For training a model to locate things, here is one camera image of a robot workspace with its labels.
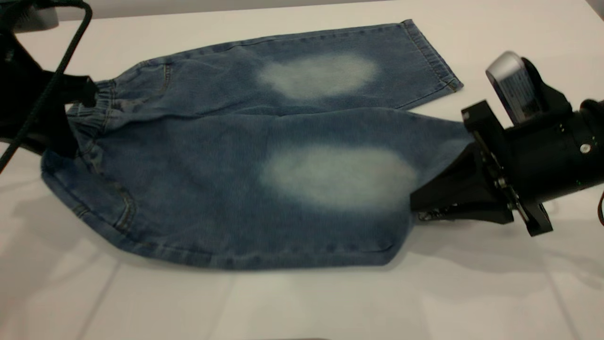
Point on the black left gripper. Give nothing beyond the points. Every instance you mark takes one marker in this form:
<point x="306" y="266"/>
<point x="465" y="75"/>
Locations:
<point x="23" y="94"/>

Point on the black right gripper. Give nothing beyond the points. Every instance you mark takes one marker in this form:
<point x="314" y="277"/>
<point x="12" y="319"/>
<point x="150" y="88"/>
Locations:
<point x="533" y="160"/>

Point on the blue denim pants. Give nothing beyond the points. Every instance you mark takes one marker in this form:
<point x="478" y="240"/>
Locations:
<point x="212" y="165"/>

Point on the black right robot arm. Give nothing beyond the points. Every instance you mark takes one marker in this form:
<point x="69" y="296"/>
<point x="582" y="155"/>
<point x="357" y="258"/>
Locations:
<point x="592" y="146"/>

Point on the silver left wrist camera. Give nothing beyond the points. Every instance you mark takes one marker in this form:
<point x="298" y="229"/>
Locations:
<point x="37" y="19"/>

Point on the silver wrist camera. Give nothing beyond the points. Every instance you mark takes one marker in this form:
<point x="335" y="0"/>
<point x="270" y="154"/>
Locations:
<point x="514" y="87"/>
<point x="37" y="19"/>

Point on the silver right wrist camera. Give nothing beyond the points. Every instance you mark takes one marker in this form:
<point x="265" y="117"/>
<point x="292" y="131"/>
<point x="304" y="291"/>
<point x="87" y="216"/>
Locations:
<point x="514" y="87"/>

